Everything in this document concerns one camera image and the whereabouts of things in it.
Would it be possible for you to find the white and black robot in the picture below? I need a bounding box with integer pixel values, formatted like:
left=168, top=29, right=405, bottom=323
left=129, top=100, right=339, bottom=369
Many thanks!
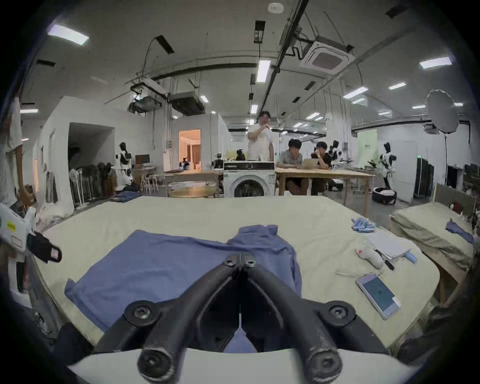
left=113, top=142, right=135, bottom=191
left=378, top=142, right=399, bottom=190

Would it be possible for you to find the round wooden table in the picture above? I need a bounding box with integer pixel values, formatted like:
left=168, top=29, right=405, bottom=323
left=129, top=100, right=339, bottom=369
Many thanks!
left=168, top=181, right=219, bottom=199

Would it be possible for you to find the white notebook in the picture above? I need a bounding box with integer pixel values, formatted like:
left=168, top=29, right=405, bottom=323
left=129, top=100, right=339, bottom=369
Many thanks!
left=362, top=229, right=412, bottom=260

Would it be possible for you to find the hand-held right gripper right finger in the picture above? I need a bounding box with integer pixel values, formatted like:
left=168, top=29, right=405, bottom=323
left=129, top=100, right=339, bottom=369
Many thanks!
left=242, top=252, right=391, bottom=383

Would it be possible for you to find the bed with pale green sheet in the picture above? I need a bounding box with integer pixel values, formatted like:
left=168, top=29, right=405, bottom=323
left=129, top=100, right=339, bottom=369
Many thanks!
left=32, top=195, right=440, bottom=349
left=389, top=202, right=478, bottom=305

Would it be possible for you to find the blue garment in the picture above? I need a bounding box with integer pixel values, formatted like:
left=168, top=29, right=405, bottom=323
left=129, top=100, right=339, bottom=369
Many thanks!
left=108, top=190, right=142, bottom=203
left=445, top=219, right=475, bottom=245

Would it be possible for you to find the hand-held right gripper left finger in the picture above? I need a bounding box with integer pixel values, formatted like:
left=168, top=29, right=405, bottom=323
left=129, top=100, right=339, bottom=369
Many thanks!
left=94, top=252, right=242, bottom=383

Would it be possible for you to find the grey padded headboard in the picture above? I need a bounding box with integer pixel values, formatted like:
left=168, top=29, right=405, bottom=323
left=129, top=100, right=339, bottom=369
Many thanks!
left=433, top=182, right=478, bottom=217

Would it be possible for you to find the person's body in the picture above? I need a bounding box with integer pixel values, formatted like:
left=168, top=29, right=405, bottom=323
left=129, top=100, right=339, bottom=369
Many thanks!
left=0, top=97, right=24, bottom=207

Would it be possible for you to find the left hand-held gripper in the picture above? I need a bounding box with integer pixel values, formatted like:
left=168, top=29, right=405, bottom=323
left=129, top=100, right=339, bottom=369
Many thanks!
left=0, top=202, right=63, bottom=301

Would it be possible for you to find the white washing machine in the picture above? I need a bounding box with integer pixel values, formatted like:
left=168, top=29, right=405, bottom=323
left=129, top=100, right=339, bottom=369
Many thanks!
left=223, top=160, right=277, bottom=199

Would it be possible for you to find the blue shirt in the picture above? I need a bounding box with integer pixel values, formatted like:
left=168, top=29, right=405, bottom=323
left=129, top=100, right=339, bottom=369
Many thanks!
left=64, top=224, right=303, bottom=354

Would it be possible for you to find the person's left forearm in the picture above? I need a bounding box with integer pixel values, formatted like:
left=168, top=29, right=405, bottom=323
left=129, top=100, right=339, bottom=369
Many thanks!
left=13, top=147, right=28, bottom=188

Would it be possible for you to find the pale green banner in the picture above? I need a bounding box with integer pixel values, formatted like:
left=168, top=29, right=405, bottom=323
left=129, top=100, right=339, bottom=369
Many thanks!
left=356, top=128, right=379, bottom=169

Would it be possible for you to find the desk with monitor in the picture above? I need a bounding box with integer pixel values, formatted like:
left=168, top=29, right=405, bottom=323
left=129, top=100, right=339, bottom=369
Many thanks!
left=132, top=154, right=161, bottom=195

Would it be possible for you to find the person's left hand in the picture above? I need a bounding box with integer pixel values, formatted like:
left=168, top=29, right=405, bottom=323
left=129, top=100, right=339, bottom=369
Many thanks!
left=18, top=184, right=37, bottom=206

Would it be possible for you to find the round photo reflector on stand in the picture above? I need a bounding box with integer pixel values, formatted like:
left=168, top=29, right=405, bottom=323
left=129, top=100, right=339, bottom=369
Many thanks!
left=425, top=89, right=460, bottom=197

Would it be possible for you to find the white smartphone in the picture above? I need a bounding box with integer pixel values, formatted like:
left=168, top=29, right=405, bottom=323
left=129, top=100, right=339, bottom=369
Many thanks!
left=355, top=272, right=401, bottom=320

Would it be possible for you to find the white hand controller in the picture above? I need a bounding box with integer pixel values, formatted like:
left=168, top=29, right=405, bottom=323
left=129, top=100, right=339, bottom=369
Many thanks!
left=355, top=247, right=395, bottom=271

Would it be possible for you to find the row of standing fans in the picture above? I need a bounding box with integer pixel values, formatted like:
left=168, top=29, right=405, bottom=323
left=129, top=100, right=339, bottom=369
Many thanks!
left=68, top=162, right=115, bottom=209

